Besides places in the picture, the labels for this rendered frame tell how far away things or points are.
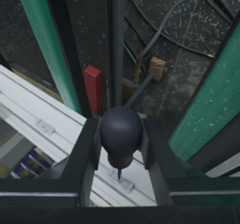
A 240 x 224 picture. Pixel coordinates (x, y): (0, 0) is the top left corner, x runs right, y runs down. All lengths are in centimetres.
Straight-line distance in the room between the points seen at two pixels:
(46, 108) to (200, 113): 33
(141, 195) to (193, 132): 16
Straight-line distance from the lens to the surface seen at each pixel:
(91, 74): 69
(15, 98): 46
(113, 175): 32
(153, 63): 126
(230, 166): 20
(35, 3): 23
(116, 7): 55
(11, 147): 975
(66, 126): 37
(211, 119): 17
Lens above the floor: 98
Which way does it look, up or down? 30 degrees down
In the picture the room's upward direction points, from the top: 141 degrees counter-clockwise
